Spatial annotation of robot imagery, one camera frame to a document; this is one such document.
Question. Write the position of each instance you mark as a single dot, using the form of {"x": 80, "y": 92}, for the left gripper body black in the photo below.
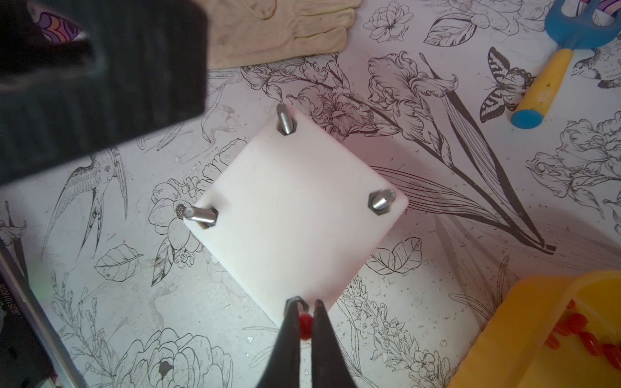
{"x": 142, "y": 67}

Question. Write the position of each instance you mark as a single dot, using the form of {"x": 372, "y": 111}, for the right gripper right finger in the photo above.
{"x": 328, "y": 368}

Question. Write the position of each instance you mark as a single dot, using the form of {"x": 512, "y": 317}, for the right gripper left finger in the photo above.
{"x": 283, "y": 366}

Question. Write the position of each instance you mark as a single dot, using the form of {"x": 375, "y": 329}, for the red screw sleeve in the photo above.
{"x": 305, "y": 326}

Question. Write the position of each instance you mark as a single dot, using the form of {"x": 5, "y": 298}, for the white block with screws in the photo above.
{"x": 293, "y": 216}

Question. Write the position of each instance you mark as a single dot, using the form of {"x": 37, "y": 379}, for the steel screw left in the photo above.
{"x": 194, "y": 216}

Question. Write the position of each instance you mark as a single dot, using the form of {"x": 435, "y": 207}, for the steel screw right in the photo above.
{"x": 380, "y": 202}

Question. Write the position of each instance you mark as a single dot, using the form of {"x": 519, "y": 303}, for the steel screw top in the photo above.
{"x": 287, "y": 125}

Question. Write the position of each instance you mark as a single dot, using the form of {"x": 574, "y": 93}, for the red sleeves in tray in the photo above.
{"x": 596, "y": 336}

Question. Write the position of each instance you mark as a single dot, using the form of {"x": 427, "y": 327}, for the beige work glove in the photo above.
{"x": 249, "y": 33}

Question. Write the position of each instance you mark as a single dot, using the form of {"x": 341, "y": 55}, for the yellow plastic tray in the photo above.
{"x": 510, "y": 351}

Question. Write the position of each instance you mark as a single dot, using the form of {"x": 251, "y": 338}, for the blue yellow garden fork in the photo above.
{"x": 571, "y": 33}

